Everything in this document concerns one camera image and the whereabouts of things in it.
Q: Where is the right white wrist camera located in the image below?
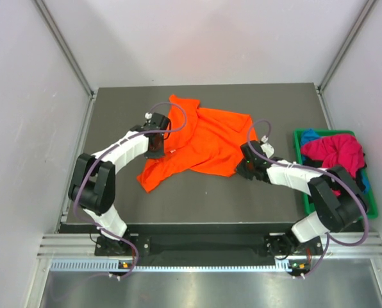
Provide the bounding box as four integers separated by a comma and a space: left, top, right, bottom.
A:
260, 135, 274, 158

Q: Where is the aluminium frame post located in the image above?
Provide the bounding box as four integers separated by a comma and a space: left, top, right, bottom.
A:
33, 0, 97, 99
317, 0, 378, 94

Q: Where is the blue t shirt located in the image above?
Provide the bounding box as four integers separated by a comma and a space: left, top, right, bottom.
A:
300, 129, 320, 147

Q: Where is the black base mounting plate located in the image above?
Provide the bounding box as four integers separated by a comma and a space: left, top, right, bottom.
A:
94, 233, 323, 257

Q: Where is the left aluminium frame post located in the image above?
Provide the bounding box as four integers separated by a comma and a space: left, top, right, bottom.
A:
33, 0, 97, 99

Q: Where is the black t shirt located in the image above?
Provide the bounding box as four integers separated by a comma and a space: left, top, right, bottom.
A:
302, 156, 370, 194

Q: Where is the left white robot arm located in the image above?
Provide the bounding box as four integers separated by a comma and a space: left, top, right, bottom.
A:
68, 113, 171, 255

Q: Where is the right aluminium frame post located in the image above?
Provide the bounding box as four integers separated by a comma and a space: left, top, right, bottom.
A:
317, 0, 378, 94

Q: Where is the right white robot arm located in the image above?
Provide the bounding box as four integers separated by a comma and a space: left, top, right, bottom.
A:
236, 141, 370, 254

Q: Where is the magenta t shirt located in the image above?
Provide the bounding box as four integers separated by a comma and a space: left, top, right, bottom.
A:
300, 133, 366, 179

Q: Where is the grey slotted cable duct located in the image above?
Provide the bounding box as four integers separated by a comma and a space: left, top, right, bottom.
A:
49, 258, 310, 273

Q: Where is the orange t shirt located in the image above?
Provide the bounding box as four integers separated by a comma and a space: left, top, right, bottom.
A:
137, 94, 257, 193

